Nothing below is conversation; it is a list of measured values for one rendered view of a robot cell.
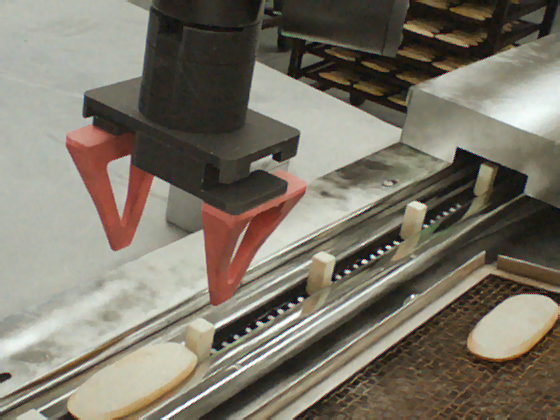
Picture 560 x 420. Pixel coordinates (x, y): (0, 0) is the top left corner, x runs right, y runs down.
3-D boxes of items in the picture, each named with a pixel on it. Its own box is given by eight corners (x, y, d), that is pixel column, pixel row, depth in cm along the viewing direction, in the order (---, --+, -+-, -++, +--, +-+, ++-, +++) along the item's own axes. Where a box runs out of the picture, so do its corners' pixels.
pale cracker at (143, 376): (165, 339, 67) (167, 324, 67) (211, 366, 65) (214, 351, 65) (50, 404, 60) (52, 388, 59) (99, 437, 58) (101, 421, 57)
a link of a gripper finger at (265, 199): (191, 247, 63) (213, 102, 59) (288, 298, 59) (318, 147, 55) (112, 285, 58) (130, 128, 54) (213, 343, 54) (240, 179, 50)
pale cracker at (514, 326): (515, 294, 71) (517, 279, 70) (571, 310, 68) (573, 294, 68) (451, 351, 63) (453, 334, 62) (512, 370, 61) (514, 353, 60)
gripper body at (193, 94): (156, 100, 61) (172, -24, 58) (299, 163, 56) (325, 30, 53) (76, 124, 56) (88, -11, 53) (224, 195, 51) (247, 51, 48)
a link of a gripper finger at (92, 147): (132, 217, 65) (149, 74, 61) (222, 263, 62) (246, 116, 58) (51, 250, 60) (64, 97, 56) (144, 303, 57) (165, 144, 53)
